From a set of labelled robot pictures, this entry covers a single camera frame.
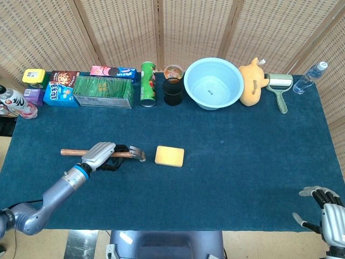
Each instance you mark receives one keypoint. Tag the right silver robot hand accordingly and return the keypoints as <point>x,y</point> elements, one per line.
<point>332,218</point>

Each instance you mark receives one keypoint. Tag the yellow lid green container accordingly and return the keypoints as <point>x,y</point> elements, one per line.
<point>33,75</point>

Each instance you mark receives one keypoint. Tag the shiny metal plate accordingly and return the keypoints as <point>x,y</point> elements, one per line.
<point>81,244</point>

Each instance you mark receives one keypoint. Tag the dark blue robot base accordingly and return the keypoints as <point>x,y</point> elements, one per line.
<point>167,245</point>

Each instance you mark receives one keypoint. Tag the light blue plastic basin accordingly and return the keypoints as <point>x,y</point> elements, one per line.
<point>213,86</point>

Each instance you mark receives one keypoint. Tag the green chips can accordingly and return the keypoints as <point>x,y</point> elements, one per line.
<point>148,83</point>

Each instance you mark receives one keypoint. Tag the dark blue table cloth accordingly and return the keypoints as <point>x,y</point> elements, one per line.
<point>188,194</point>

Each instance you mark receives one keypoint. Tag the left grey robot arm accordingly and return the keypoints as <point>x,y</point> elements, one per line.
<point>56,191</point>

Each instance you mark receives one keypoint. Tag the purple small box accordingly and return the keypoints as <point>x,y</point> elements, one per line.
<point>33,96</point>

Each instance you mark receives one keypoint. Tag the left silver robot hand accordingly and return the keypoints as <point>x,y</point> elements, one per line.
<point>99,153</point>

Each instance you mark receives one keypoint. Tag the pink and blue cookie box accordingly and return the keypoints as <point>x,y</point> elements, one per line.
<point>113,71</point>

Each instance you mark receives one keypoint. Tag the black mesh pen holder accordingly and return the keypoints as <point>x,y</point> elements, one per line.
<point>173,94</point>

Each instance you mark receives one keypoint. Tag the yellow sponge with green base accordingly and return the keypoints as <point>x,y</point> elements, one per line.
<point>169,156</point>

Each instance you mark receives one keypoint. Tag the black floor device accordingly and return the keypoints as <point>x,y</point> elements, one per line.
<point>6,126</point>

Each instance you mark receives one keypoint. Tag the clear box of green packets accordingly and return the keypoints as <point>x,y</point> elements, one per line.
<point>103,90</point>

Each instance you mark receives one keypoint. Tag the blue snack box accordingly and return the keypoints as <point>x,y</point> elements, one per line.
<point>58,95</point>

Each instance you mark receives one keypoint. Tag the yellow plush toy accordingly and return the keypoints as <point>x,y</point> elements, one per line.
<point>252,86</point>

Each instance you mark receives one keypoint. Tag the clear water bottle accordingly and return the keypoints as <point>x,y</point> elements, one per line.
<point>308,78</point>

